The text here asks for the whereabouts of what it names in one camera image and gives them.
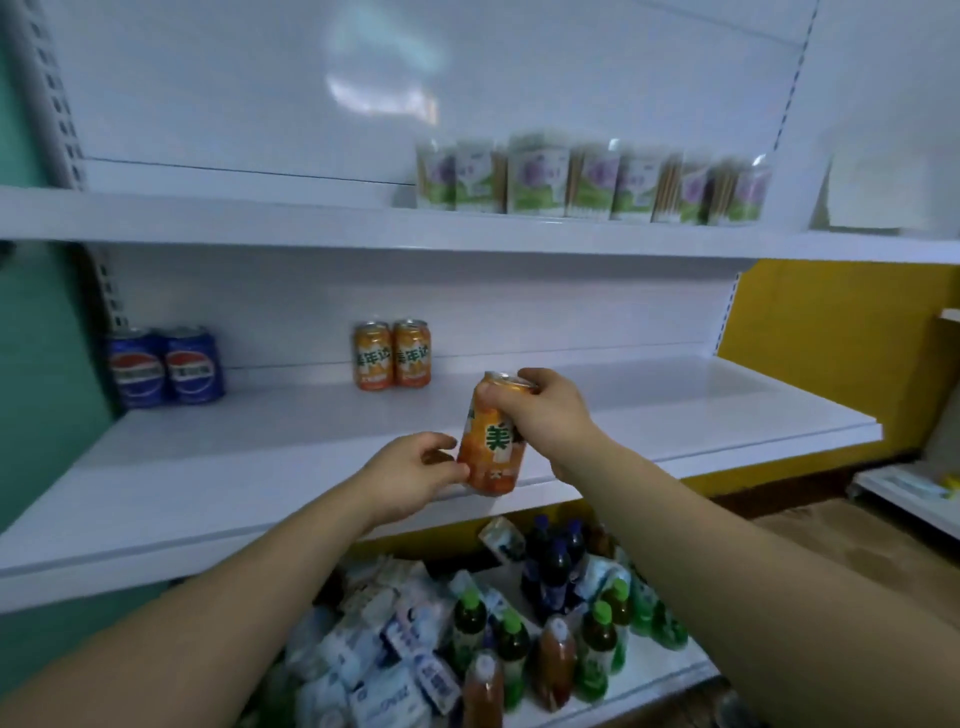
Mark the white drink pouch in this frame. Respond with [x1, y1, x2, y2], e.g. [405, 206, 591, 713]
[478, 517, 528, 565]

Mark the green cap tea bottle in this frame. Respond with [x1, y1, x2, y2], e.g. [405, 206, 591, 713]
[602, 577, 635, 672]
[496, 609, 532, 714]
[450, 587, 489, 680]
[576, 600, 620, 705]

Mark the pile of white blue packets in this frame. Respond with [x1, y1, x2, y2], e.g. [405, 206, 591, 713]
[258, 555, 470, 728]

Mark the person's left forearm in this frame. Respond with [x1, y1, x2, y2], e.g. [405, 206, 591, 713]
[0, 483, 376, 728]

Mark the white narrow shelf board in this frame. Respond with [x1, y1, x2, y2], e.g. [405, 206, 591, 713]
[0, 185, 960, 266]

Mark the white paper sheet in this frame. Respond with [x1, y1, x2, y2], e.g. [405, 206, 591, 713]
[825, 146, 935, 232]

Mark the orange soda can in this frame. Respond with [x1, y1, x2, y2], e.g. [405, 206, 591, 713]
[393, 318, 434, 389]
[457, 371, 540, 498]
[353, 321, 395, 392]

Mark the white wide shelf board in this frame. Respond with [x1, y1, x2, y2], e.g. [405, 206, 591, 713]
[0, 355, 885, 615]

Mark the dark blue drink bottle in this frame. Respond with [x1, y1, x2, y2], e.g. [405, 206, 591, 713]
[520, 516, 552, 605]
[538, 540, 575, 624]
[562, 519, 590, 582]

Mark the person's right forearm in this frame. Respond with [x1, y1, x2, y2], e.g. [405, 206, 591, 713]
[577, 442, 960, 728]

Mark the person's right hand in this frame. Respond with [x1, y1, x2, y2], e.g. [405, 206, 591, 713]
[514, 367, 606, 489]

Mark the white slotted shelf upright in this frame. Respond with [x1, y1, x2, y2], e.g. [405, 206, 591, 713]
[13, 0, 127, 336]
[714, 0, 820, 357]

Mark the white bottom shelf board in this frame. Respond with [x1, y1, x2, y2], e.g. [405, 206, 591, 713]
[480, 558, 723, 728]

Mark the white low side shelf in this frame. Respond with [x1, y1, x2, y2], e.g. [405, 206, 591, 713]
[847, 461, 960, 541]

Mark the brown tea bottle pink cap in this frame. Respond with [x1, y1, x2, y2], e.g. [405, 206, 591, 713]
[462, 651, 505, 728]
[534, 616, 577, 714]

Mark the green plastic bottle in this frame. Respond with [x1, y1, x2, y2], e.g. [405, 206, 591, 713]
[633, 573, 690, 652]

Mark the person's left hand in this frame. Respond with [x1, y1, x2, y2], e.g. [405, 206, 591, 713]
[358, 432, 471, 535]

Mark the blue soda can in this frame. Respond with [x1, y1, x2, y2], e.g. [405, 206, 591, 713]
[107, 327, 168, 410]
[160, 324, 226, 406]

